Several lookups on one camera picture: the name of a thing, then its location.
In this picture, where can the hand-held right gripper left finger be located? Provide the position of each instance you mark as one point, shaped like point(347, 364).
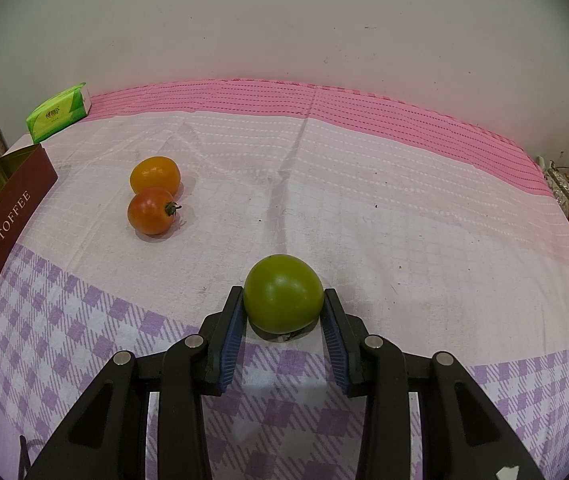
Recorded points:
point(232, 345)

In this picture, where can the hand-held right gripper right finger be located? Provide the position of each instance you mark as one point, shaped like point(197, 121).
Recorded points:
point(335, 350)

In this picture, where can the crumpled foil wrap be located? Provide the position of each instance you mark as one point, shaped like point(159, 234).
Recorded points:
point(559, 187)

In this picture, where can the small red tomato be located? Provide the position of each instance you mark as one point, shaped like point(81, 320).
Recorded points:
point(149, 212)

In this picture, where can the pink and purple checked cloth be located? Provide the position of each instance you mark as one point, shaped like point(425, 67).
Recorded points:
point(364, 210)

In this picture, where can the green tissue pack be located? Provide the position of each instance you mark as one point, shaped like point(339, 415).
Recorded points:
point(59, 112)

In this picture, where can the gold and maroon tin box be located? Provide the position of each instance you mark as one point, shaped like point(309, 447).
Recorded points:
point(4, 230)

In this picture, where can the green tomato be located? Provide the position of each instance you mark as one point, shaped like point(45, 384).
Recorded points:
point(284, 292)

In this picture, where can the small orange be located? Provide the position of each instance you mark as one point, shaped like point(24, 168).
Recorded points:
point(154, 172)

